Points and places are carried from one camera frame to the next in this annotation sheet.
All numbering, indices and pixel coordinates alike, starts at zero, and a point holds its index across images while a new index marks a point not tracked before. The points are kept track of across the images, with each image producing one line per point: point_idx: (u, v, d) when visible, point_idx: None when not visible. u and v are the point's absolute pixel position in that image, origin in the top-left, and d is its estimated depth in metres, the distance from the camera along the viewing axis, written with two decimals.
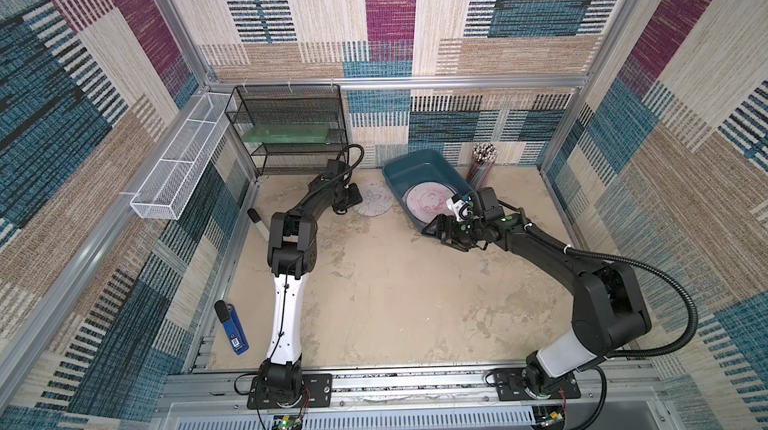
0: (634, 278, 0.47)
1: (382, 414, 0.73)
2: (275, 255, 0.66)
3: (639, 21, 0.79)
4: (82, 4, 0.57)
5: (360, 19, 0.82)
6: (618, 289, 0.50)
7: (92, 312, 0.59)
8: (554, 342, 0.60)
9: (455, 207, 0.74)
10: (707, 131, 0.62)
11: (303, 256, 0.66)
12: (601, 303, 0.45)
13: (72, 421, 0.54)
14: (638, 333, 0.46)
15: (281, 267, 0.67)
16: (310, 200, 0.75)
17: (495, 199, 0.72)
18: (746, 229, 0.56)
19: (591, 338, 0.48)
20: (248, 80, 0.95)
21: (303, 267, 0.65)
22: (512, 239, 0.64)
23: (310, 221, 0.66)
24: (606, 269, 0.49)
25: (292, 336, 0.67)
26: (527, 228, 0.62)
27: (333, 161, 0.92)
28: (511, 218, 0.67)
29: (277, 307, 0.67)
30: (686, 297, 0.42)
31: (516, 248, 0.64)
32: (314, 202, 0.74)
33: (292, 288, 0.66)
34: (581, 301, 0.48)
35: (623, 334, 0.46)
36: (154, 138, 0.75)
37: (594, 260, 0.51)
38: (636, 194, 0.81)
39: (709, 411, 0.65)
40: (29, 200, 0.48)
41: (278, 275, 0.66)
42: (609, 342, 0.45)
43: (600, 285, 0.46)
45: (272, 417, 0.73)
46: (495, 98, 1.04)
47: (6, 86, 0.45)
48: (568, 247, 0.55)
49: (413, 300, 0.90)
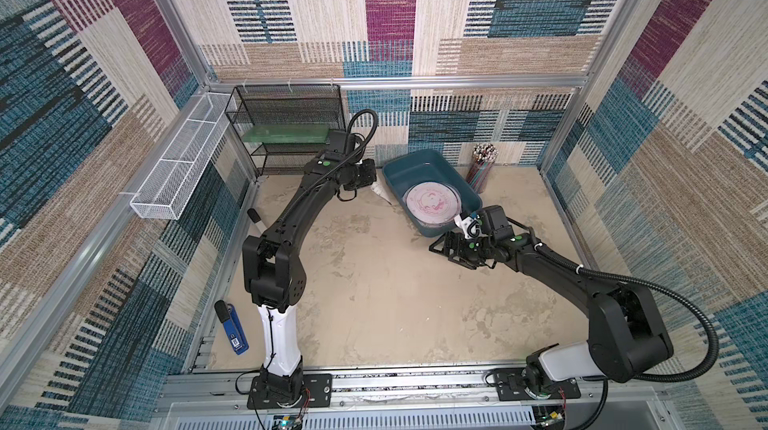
0: (651, 300, 0.45)
1: (382, 414, 0.73)
2: (253, 285, 0.54)
3: (639, 21, 0.79)
4: (82, 4, 0.57)
5: (360, 18, 0.82)
6: (636, 310, 0.48)
7: (92, 312, 0.59)
8: (559, 348, 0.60)
9: (465, 222, 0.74)
10: (708, 132, 0.62)
11: (287, 290, 0.52)
12: (621, 327, 0.44)
13: (73, 421, 0.55)
14: (660, 358, 0.44)
15: (262, 297, 0.55)
16: (296, 208, 0.58)
17: (505, 217, 0.71)
18: (747, 229, 0.56)
19: (608, 363, 0.46)
20: (248, 80, 0.95)
21: (285, 301, 0.53)
22: (522, 258, 0.63)
23: (290, 254, 0.50)
24: (622, 290, 0.48)
25: (283, 356, 0.62)
26: (537, 247, 0.61)
27: (338, 132, 0.70)
28: (521, 237, 0.66)
29: (266, 332, 0.60)
30: (704, 319, 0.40)
31: (526, 268, 0.63)
32: (300, 211, 0.57)
33: (277, 317, 0.57)
34: (598, 324, 0.46)
35: (644, 359, 0.44)
36: (154, 138, 0.75)
37: (609, 282, 0.49)
38: (636, 194, 0.81)
39: (709, 411, 0.65)
40: (29, 200, 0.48)
41: (261, 305, 0.57)
42: (630, 368, 0.43)
43: (616, 306, 0.44)
45: (272, 417, 0.73)
46: (495, 97, 1.04)
47: (6, 86, 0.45)
48: (581, 268, 0.53)
49: (413, 300, 0.90)
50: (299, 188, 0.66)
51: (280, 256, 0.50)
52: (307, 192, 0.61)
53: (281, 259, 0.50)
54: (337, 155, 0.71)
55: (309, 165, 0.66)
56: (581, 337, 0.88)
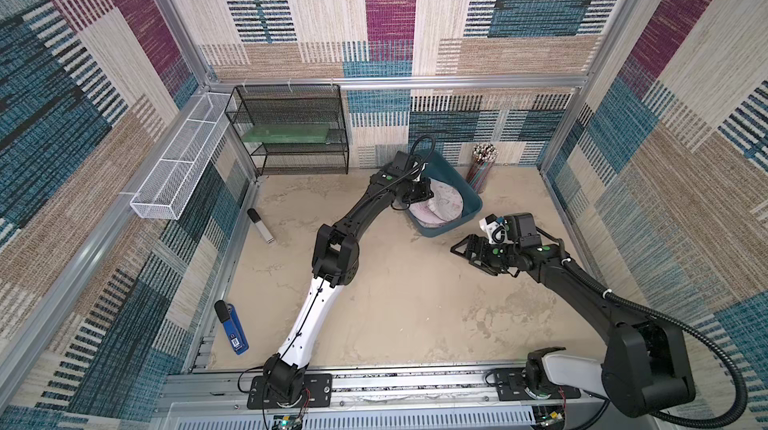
0: (679, 338, 0.42)
1: (382, 414, 0.73)
2: (318, 261, 0.70)
3: (639, 21, 0.79)
4: (82, 4, 0.57)
5: (360, 19, 0.82)
6: (661, 347, 0.46)
7: (92, 312, 0.59)
8: (567, 357, 0.60)
9: (487, 227, 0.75)
10: (707, 132, 0.62)
11: (344, 272, 0.67)
12: (640, 363, 0.42)
13: (72, 421, 0.54)
14: (677, 398, 0.42)
15: (322, 271, 0.70)
16: (362, 209, 0.72)
17: (533, 227, 0.69)
18: (746, 229, 0.56)
19: (622, 394, 0.44)
20: (248, 80, 0.95)
21: (340, 279, 0.68)
22: (546, 271, 0.60)
23: (354, 244, 0.65)
24: (649, 324, 0.45)
25: (307, 340, 0.67)
26: (564, 263, 0.59)
27: (403, 151, 0.83)
28: (548, 249, 0.63)
29: (303, 306, 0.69)
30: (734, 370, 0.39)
31: (549, 280, 0.60)
32: (365, 212, 0.72)
33: (323, 294, 0.68)
34: (615, 354, 0.44)
35: (660, 397, 0.42)
36: (154, 138, 0.75)
37: (638, 313, 0.46)
38: (636, 194, 0.81)
39: (709, 411, 0.65)
40: (29, 200, 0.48)
41: (316, 278, 0.69)
42: (642, 404, 0.41)
43: (639, 341, 0.42)
45: (272, 417, 0.73)
46: (495, 98, 1.04)
47: (6, 86, 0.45)
48: (608, 293, 0.50)
49: (413, 300, 0.90)
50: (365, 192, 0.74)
51: (346, 245, 0.65)
52: (371, 196, 0.75)
53: (346, 247, 0.65)
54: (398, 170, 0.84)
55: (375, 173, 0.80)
56: (581, 338, 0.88)
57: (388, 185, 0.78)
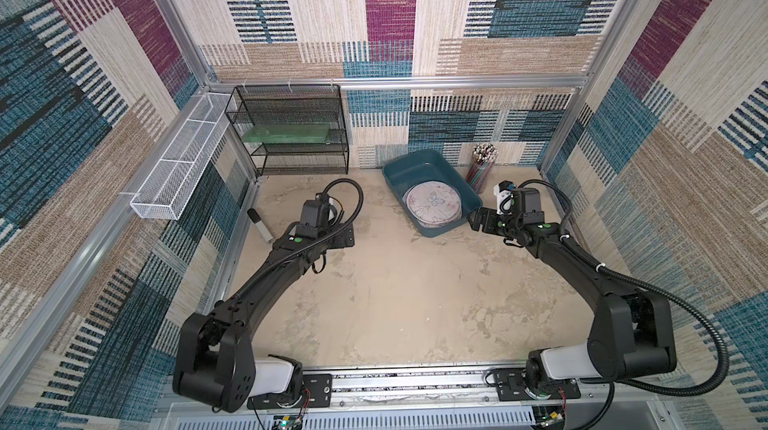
0: (667, 312, 0.44)
1: (382, 414, 0.73)
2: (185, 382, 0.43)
3: (639, 21, 0.79)
4: (83, 4, 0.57)
5: (360, 19, 0.82)
6: (647, 319, 0.47)
7: (92, 313, 0.59)
8: (564, 346, 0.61)
9: (499, 194, 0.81)
10: (707, 131, 0.62)
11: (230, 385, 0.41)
12: (624, 330, 0.43)
13: (72, 421, 0.54)
14: (656, 366, 0.44)
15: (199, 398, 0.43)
16: (255, 288, 0.50)
17: (538, 204, 0.69)
18: (747, 230, 0.56)
19: (604, 360, 0.46)
20: (248, 80, 0.95)
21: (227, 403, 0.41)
22: (545, 245, 0.62)
23: (236, 339, 0.41)
24: (638, 297, 0.46)
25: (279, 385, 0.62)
26: (562, 239, 0.60)
27: (312, 203, 0.65)
28: (549, 227, 0.64)
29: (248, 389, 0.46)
30: (718, 338, 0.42)
31: (546, 256, 0.62)
32: (263, 289, 0.50)
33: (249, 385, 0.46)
34: (602, 322, 0.46)
35: (640, 364, 0.44)
36: (154, 138, 0.75)
37: (628, 286, 0.47)
38: (636, 194, 0.81)
39: (709, 411, 0.65)
40: (29, 200, 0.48)
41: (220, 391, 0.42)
42: (622, 368, 0.43)
43: (625, 309, 0.44)
45: (272, 417, 0.73)
46: (495, 98, 1.04)
47: (6, 86, 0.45)
48: (601, 267, 0.52)
49: (413, 300, 0.90)
50: (266, 262, 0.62)
51: (226, 339, 0.41)
52: (274, 266, 0.55)
53: (226, 343, 0.41)
54: (309, 229, 0.66)
55: (279, 240, 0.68)
56: (581, 337, 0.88)
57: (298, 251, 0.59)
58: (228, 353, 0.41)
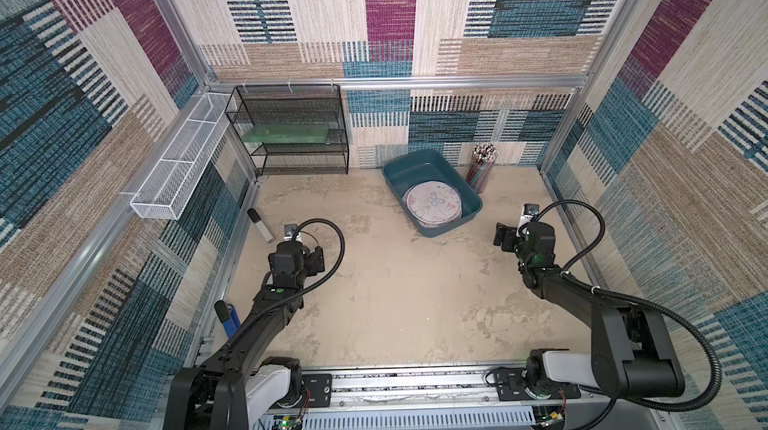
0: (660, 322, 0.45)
1: (382, 414, 0.73)
2: None
3: (639, 21, 0.79)
4: (83, 3, 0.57)
5: (360, 19, 0.82)
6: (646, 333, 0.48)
7: (92, 312, 0.59)
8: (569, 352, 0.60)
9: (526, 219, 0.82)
10: (707, 131, 0.62)
11: None
12: (616, 332, 0.45)
13: (72, 421, 0.54)
14: (662, 379, 0.42)
15: None
16: (246, 336, 0.51)
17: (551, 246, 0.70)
18: (747, 230, 0.56)
19: (605, 369, 0.45)
20: (248, 80, 0.95)
21: None
22: (546, 288, 0.66)
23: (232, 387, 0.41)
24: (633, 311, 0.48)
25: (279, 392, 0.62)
26: (563, 276, 0.63)
27: (287, 249, 0.66)
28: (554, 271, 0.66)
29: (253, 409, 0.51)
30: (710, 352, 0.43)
31: (547, 297, 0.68)
32: (252, 337, 0.51)
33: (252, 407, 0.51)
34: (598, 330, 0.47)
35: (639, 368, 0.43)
36: (154, 138, 0.75)
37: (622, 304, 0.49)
38: (636, 194, 0.81)
39: (709, 411, 0.65)
40: (29, 200, 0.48)
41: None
42: (624, 380, 0.42)
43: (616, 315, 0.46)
45: (272, 417, 0.73)
46: (495, 98, 1.04)
47: (6, 86, 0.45)
48: (597, 289, 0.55)
49: (413, 300, 0.90)
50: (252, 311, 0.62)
51: (222, 387, 0.41)
52: (259, 316, 0.56)
53: (222, 391, 0.41)
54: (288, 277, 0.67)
55: (264, 290, 0.64)
56: (580, 337, 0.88)
57: (280, 302, 0.60)
58: (225, 401, 0.41)
